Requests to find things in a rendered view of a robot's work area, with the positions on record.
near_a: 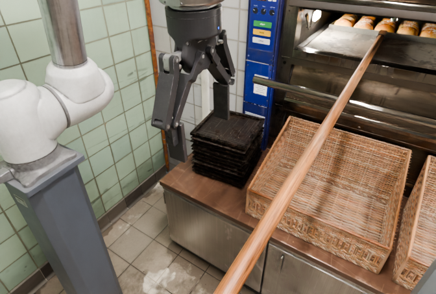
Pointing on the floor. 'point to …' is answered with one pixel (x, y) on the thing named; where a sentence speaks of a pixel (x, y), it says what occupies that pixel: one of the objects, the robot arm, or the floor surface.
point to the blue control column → (263, 65)
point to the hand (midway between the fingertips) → (202, 130)
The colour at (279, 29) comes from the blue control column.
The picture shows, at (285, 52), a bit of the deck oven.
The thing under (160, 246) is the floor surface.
